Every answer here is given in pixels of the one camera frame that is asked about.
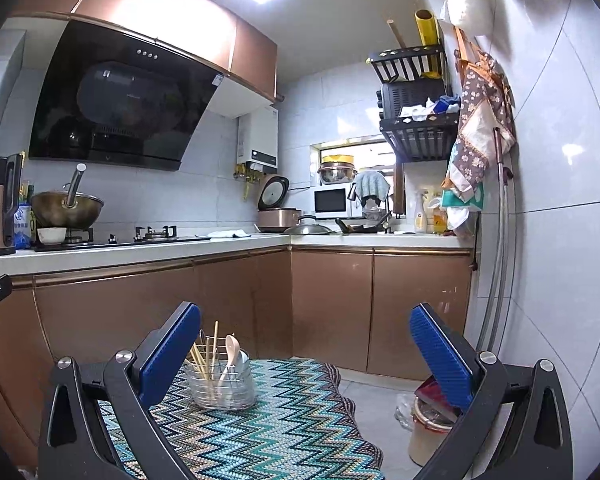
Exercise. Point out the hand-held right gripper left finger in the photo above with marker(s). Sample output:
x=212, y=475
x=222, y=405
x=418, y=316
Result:
x=172, y=350

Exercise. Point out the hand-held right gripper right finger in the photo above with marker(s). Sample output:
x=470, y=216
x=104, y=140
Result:
x=440, y=355

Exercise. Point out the group of bamboo chopsticks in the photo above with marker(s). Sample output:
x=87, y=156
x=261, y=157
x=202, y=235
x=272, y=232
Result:
x=207, y=355

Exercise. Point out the white ceramic spoon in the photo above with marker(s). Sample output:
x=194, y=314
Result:
x=232, y=345
x=243, y=357

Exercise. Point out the clear plastic bag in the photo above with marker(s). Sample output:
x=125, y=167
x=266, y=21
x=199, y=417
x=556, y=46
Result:
x=404, y=412

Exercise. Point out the blue white salt bag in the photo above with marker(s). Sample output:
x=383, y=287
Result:
x=22, y=225

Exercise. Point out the white bowl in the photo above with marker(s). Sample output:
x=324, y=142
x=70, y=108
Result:
x=52, y=235

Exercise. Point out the beige bucket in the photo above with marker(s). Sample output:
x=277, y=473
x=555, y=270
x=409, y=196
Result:
x=427, y=440

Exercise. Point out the metal wok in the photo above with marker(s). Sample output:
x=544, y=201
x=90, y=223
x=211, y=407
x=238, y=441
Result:
x=65, y=212

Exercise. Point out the black gas stove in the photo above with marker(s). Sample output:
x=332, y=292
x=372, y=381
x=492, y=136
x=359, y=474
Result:
x=130, y=243

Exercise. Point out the brown lower kitchen cabinets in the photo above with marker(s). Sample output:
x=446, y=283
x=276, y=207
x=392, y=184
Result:
x=330, y=300

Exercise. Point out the zigzag woven mat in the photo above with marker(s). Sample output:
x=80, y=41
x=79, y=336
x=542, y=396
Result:
x=280, y=410

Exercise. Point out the white cloth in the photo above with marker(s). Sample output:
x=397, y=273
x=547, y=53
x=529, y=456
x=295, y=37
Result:
x=227, y=233

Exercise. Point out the white spray bottle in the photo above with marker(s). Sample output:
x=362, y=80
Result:
x=420, y=217

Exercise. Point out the black frying pan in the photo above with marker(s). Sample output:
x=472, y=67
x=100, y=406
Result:
x=355, y=226

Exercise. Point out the teal patterned cloth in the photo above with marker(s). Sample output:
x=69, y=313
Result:
x=467, y=197

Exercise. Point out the brown rice cooker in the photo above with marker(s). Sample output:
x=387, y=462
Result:
x=277, y=220

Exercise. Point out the metal pot lid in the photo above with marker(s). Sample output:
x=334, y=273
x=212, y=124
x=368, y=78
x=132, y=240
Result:
x=307, y=230

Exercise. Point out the blue towel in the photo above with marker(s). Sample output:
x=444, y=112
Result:
x=372, y=185

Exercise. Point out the white microwave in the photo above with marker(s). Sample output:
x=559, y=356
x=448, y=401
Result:
x=332, y=201

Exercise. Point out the brass gas valves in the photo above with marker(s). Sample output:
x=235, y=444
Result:
x=245, y=172

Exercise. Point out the steel pot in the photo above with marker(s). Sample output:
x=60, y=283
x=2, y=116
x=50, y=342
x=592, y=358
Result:
x=336, y=174

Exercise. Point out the kitchen window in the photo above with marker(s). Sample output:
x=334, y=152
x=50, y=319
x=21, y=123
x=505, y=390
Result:
x=375, y=152

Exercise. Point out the black storage rack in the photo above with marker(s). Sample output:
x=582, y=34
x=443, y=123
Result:
x=420, y=137

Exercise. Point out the black range hood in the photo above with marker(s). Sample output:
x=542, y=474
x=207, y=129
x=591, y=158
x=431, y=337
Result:
x=130, y=100

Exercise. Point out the white water heater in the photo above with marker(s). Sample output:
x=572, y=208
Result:
x=262, y=135

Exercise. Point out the white and blue rags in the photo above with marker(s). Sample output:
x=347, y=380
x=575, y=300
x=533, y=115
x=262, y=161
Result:
x=415, y=112

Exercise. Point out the brown floral apron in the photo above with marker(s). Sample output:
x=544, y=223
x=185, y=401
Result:
x=480, y=110

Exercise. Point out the wooden stick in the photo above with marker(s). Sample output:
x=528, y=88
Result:
x=395, y=34

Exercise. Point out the yellow roll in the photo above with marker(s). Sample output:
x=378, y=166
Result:
x=426, y=27

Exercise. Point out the grey wall pipes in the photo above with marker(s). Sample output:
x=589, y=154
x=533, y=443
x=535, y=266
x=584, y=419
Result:
x=502, y=260

